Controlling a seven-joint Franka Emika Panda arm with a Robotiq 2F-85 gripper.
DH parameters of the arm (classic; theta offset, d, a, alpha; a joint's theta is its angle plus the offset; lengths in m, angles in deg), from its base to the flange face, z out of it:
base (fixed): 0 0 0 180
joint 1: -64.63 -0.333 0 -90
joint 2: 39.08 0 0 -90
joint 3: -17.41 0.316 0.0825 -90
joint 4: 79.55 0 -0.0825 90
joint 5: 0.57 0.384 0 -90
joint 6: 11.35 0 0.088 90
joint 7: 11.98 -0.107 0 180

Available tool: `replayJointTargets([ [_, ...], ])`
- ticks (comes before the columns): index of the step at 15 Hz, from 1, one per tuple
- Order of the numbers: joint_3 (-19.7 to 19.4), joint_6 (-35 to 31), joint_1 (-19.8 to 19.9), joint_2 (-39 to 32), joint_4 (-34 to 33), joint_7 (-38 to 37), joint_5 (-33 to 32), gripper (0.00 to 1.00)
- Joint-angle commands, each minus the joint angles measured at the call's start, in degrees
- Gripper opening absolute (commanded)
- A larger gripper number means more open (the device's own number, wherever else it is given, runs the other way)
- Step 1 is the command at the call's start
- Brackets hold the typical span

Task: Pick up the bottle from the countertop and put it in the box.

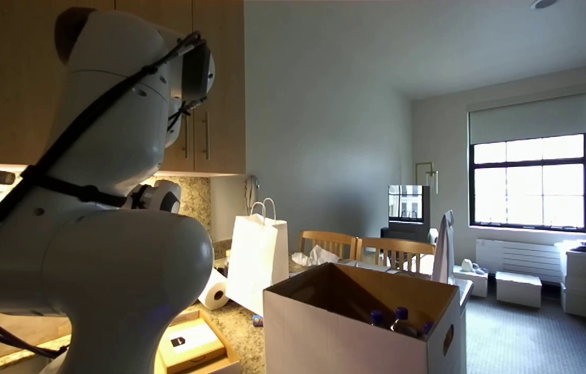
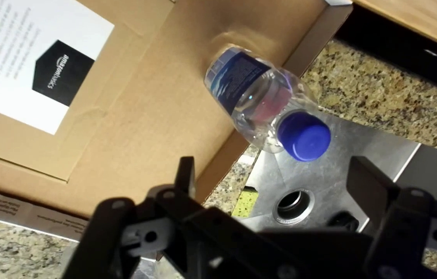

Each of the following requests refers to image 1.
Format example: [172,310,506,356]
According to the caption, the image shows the large flat cardboard box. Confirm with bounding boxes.
[156,308,240,374]

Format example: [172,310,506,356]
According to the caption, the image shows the hanging white cloth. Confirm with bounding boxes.
[432,207,456,284]

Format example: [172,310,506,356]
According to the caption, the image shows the cardboard package white label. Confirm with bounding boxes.
[157,320,231,369]

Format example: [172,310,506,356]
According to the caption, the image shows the crumpled white plastic bag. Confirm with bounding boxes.
[289,243,343,270]

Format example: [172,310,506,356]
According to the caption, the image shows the white paper shopping bag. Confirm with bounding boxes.
[227,195,292,317]

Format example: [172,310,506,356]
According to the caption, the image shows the flat screen monitor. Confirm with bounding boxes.
[387,182,425,224]

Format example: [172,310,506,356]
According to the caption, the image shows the black framed window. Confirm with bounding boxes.
[468,133,586,235]

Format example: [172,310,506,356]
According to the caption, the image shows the large open cardboard box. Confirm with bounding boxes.
[262,261,474,374]

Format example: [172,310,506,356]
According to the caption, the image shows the wooden upper cabinets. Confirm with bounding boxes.
[0,0,246,176]

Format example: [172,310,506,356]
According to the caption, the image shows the white roller blind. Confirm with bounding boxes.
[465,92,586,147]

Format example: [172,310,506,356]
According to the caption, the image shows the white cube ottoman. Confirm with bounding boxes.
[494,270,544,311]

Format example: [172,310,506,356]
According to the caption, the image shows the small white storage box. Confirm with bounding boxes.
[450,259,491,301]

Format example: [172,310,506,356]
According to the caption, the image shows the white paper towel roll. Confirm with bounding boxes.
[197,269,231,313]

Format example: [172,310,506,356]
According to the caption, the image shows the dark monitor stand cabinet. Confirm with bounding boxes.
[378,222,435,245]

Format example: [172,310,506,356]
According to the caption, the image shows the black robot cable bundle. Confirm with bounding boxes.
[0,29,206,361]

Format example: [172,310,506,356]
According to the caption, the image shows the white wall radiator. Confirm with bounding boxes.
[474,237,566,284]

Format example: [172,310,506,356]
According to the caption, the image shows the metal cabinet door handle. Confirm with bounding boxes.
[197,110,211,162]
[178,119,191,162]

